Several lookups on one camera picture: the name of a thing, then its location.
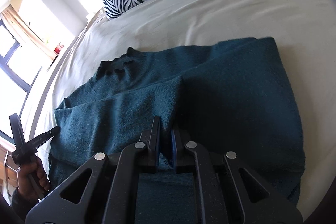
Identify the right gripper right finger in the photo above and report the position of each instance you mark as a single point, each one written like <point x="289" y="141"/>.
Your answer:
<point x="180" y="157"/>

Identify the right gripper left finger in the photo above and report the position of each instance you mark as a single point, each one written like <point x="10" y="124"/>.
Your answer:
<point x="150" y="156"/>

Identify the dark teal knit sweater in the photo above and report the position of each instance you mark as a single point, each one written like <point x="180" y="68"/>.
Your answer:
<point x="232" y="96"/>

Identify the person's left hand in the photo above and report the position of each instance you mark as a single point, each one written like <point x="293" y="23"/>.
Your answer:
<point x="25" y="188"/>

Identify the wooden furniture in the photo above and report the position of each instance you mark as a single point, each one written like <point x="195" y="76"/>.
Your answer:
<point x="8" y="175"/>

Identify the small red object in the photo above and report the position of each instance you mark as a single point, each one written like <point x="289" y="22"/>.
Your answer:
<point x="58" y="48"/>

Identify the beige curtain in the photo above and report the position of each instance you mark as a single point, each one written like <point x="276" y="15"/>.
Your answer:
<point x="24" y="34"/>

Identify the cream bed sheet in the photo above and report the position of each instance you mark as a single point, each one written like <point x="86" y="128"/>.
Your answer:
<point x="304" y="31"/>

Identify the window with dark frame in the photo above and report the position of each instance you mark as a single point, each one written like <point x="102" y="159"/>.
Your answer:
<point x="15" y="86"/>

